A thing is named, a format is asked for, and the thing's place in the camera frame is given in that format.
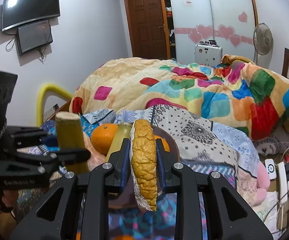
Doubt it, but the white wardrobe with hearts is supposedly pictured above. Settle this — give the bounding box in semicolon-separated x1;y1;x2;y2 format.
170;0;256;64

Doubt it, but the pomelo piece with rind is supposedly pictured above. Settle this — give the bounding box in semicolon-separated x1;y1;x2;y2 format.
129;119;157;212

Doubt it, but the white standing fan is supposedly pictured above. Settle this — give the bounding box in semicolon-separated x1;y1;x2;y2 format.
253;23;273;63

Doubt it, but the yellow sugarcane piece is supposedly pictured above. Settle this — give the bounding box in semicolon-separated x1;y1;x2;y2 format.
106;122;132;162
55;112;90;174

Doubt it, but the small orange on sheet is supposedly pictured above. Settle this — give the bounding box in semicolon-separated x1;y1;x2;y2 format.
113;235;135;240

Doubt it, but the white bedside cabinet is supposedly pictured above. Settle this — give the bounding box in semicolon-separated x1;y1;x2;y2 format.
194;40;223;66

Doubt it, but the wall mounted television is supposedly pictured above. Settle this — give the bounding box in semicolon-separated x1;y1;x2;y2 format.
1;0;61;32

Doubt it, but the brown wooden door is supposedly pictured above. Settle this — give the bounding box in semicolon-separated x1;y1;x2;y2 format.
125;0;169;60

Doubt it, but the colourful patchwork quilt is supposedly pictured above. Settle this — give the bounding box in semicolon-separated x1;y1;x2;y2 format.
70;55;289;140

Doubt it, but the dark brown round plate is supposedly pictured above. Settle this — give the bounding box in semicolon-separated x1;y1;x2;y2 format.
107;125;181;205

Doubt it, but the white power strip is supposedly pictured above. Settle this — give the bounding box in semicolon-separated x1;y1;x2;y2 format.
277;161;288;206

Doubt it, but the patterned blue bed sheet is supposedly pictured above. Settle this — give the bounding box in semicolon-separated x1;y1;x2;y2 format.
14;104;260;240

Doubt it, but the small wall monitor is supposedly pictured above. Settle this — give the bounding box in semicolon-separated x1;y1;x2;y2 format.
16;20;53;56

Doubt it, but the pink plush toy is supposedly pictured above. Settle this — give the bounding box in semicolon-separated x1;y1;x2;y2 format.
254;162;270;206

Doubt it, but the peeled pomelo segment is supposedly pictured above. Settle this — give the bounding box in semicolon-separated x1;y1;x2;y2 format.
83;132;106;171

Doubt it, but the large orange on plate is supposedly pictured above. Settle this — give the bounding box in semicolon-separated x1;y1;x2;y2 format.
91;123;118;155

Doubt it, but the left hand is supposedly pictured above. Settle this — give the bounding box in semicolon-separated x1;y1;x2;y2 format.
0;182;19;215

